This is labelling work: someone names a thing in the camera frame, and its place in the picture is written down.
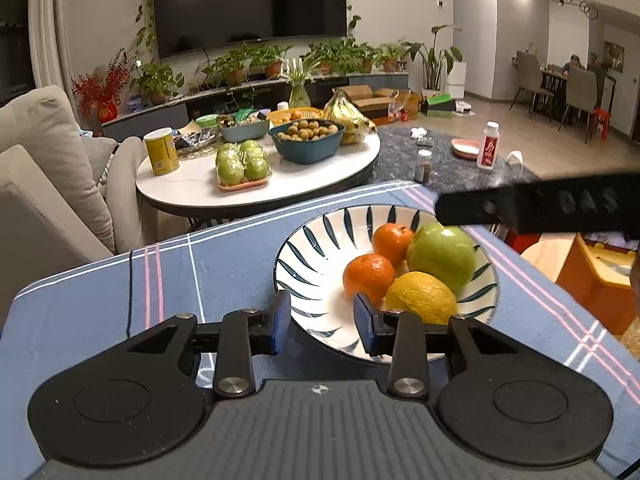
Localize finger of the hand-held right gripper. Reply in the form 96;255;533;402
433;185;521;227

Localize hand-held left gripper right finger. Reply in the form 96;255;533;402
352;292;546;401

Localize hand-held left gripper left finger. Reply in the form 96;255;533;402
99;290;292;400

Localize deep orange tangerine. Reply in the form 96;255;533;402
372;223;416;266
342;253;396;306

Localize large green apple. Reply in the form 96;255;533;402
405;223;476;296

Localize yellow lemon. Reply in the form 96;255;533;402
384;271;459;326

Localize striped white ceramic bowl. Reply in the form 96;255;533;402
273;203;500;365

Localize glass spice jar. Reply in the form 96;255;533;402
414;148;434;184

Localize pink dish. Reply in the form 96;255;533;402
449;138;484;161

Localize round wooden side table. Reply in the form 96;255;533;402
519;237;577;284

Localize white bottle red label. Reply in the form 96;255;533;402
476;121;501;170

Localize dark marble round table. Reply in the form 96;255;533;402
369;127;542;194

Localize orange storage box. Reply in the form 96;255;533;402
554;232;640;336

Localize red stool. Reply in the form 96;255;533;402
589;107;614;141

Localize blue plaid tablecloth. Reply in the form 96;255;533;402
0;180;640;480

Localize green box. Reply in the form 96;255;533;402
421;93;456;116

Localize grey dining chair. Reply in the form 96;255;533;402
509;50;543;112
559;66;601;143

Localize small cardboard box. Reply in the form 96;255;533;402
394;88;421;121

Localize white air purifier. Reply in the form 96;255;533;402
446;62;469;101

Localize dining table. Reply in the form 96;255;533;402
540;67;571;123

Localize white round coffee table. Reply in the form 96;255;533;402
135;124;382;222

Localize bunch of bananas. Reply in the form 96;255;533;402
323;88;377;145

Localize open cardboard box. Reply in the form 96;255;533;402
332;84;396;126

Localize tall large-leaf plant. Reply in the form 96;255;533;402
404;24;464;94

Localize tray of green apples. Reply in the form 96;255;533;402
214;139;274;194

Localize dark teal basin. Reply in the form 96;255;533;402
268;119;346;166

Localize potted green plant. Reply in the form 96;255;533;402
249;44;294;81
130;59;185;106
304;39;346;76
344;42;381;74
199;44;251;89
377;39;409;74

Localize pile of brown longans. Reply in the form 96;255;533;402
277;118;342;143

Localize orange basket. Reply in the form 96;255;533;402
266;107;325;126

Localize light teal basket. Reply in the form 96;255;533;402
218;118;270;144

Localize silver foil packets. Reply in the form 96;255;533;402
172;129;221;161

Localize glass vase with plant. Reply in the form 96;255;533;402
279;54;322;109

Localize yellow can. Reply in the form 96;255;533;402
143;128;180;177

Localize dark television cabinet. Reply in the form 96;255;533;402
99;69;411;144

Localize beige sofa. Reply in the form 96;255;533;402
0;84;152;302

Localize red berry branch decoration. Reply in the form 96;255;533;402
72;48;137;124

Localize beige curtain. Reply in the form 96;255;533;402
27;0;77;107

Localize dark window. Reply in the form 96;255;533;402
0;0;34;102

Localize thin black cable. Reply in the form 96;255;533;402
124;249;137;342

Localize framed wall picture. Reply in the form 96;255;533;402
603;41;625;74

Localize ring pendant lamp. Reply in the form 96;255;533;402
557;0;601;19

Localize wall television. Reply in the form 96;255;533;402
152;0;349;60

